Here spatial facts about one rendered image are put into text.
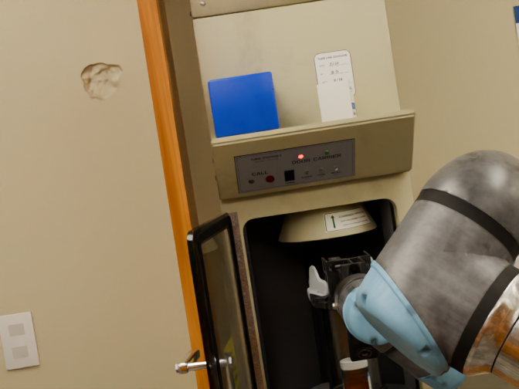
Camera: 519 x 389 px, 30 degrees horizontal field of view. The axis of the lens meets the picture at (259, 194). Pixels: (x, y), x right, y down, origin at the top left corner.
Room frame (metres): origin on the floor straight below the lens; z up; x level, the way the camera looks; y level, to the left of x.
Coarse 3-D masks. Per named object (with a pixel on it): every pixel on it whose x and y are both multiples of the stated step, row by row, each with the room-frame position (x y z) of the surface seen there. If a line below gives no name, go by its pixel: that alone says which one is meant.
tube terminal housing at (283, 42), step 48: (336, 0) 1.61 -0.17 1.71; (384, 0) 1.62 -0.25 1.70; (240, 48) 1.61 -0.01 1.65; (288, 48) 1.61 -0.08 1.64; (336, 48) 1.61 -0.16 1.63; (384, 48) 1.62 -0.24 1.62; (288, 96) 1.61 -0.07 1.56; (384, 96) 1.62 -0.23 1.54; (288, 192) 1.61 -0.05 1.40; (336, 192) 1.61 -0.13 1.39; (384, 192) 1.61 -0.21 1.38
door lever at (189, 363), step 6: (186, 354) 1.38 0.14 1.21; (192, 354) 1.38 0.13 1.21; (198, 354) 1.40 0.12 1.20; (186, 360) 1.34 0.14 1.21; (192, 360) 1.36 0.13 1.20; (204, 360) 1.33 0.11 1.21; (180, 366) 1.33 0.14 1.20; (186, 366) 1.33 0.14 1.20; (192, 366) 1.33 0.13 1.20; (198, 366) 1.33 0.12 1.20; (204, 366) 1.33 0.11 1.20; (180, 372) 1.33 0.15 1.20; (186, 372) 1.33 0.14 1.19
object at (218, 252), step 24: (216, 216) 1.50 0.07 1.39; (192, 240) 1.29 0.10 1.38; (216, 240) 1.45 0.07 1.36; (192, 264) 1.28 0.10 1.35; (216, 264) 1.42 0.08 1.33; (216, 288) 1.39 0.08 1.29; (216, 312) 1.37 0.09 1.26; (240, 312) 1.55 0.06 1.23; (216, 336) 1.34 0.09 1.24; (240, 336) 1.52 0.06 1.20; (240, 360) 1.49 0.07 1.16; (240, 384) 1.46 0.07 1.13
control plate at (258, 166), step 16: (320, 144) 1.52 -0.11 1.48; (336, 144) 1.52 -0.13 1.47; (352, 144) 1.53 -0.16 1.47; (240, 160) 1.52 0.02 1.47; (256, 160) 1.52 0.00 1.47; (272, 160) 1.53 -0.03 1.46; (288, 160) 1.53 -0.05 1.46; (304, 160) 1.54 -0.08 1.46; (320, 160) 1.54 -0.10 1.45; (336, 160) 1.55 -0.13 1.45; (352, 160) 1.55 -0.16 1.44; (240, 176) 1.54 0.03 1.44; (256, 176) 1.55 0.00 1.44; (304, 176) 1.56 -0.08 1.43; (320, 176) 1.57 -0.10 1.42; (336, 176) 1.57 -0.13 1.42; (240, 192) 1.57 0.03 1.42
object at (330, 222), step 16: (320, 208) 1.64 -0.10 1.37; (336, 208) 1.64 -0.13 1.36; (352, 208) 1.65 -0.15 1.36; (288, 224) 1.68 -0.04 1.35; (304, 224) 1.65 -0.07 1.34; (320, 224) 1.63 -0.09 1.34; (336, 224) 1.63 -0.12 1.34; (352, 224) 1.64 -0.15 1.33; (368, 224) 1.66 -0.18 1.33; (288, 240) 1.66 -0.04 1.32; (304, 240) 1.63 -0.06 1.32
